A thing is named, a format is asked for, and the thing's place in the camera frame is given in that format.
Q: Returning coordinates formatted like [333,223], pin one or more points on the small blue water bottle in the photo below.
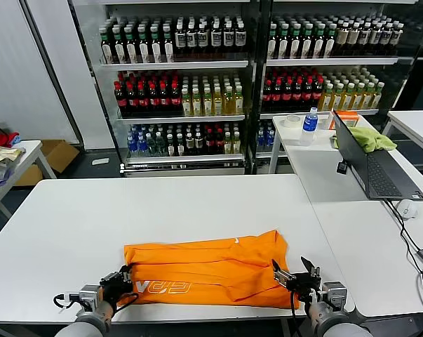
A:
[260,139]
[269,139]
[131,147]
[141,147]

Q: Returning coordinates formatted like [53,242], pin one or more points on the dark grey laptop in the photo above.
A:
[382,175]

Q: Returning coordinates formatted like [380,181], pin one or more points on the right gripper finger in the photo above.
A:
[315,274]
[285,277]

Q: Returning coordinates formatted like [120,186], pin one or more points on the green cloth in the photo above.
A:
[369,139]

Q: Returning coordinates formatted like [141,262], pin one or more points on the small red cap cola bottle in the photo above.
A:
[209,142]
[219,142]

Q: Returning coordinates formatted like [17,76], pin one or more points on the cardboard box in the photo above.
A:
[58,155]

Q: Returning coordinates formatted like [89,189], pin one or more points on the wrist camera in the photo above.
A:
[88,296]
[334,293]

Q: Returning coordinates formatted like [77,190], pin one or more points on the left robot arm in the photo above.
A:
[88,326]

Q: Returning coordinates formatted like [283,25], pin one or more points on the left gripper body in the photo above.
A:
[116,289]

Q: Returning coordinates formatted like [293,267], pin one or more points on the black label tea bottle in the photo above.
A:
[191,39]
[227,37]
[179,39]
[240,36]
[215,37]
[202,38]

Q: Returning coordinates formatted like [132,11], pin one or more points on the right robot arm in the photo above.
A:
[337,328]

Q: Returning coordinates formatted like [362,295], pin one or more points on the black laptop adapter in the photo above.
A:
[341,168]

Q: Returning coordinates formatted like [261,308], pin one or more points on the small dark drink bottle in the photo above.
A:
[170,147]
[198,143]
[180,146]
[189,144]

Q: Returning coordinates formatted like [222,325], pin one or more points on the beige label tea bottle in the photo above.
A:
[374,39]
[353,39]
[363,39]
[341,39]
[395,38]
[384,39]

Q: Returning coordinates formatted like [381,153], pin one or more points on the white computer mouse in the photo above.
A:
[407,209]

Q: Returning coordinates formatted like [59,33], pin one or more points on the small green drink bottle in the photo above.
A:
[151,146]
[160,146]

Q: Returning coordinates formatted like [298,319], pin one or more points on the red cloth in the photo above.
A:
[2,139]

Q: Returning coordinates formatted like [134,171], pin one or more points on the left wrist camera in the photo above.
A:
[88,296]

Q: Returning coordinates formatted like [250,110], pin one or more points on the white metal leg table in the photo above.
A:
[30,150]
[416,128]
[283,139]

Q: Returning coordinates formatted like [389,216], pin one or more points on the orange box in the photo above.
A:
[349,118]

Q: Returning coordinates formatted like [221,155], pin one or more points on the white tape roll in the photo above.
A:
[292,125]

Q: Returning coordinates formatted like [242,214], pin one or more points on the green cap tea bottle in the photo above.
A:
[142,48]
[130,48]
[272,44]
[167,47]
[118,49]
[306,44]
[283,44]
[329,43]
[294,44]
[155,47]
[318,44]
[106,49]

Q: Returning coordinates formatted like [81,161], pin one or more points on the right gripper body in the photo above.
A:
[306,286]

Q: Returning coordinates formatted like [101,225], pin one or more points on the orange t-shirt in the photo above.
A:
[204,267]

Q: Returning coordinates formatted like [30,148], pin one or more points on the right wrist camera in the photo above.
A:
[334,293]

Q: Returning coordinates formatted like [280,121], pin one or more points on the blue label water bottle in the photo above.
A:
[308,127]

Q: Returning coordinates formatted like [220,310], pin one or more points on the beige cloth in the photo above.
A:
[0,153]

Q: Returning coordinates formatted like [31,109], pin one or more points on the glass door drinks cabinet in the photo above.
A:
[336,61]
[196,65]

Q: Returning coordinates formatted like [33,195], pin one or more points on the small yellow juice bottle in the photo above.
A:
[227,144]
[235,143]

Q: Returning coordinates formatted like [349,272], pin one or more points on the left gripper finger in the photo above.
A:
[113,276]
[127,274]

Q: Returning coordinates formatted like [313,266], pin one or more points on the white paper sheet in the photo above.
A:
[100,162]

